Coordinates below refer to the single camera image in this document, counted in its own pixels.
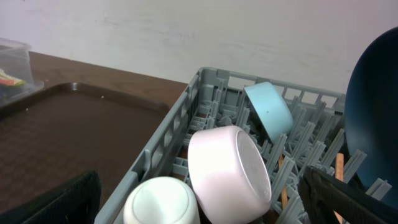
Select pink bowl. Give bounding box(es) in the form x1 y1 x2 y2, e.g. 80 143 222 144
187 126 272 223

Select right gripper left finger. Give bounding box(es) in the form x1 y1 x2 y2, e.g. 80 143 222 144
1 170 102 224

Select dark blue plate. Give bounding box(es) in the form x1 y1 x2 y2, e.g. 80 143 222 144
344 28 397 208

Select waste paper wrapper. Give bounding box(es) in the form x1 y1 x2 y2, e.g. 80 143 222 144
0 69 27 86

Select white cup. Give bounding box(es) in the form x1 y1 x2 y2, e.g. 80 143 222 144
123 177 200 224

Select clear plastic bin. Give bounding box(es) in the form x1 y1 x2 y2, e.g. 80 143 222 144
1 38 44 106

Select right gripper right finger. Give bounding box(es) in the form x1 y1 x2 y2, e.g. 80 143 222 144
298 166 397 224

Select light blue bowl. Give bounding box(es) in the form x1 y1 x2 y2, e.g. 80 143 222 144
244 82 294 143

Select grey dishwasher rack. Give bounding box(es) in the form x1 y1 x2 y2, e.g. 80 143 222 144
94 66 393 224

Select brown serving tray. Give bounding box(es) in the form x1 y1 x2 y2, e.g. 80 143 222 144
1 83 169 212

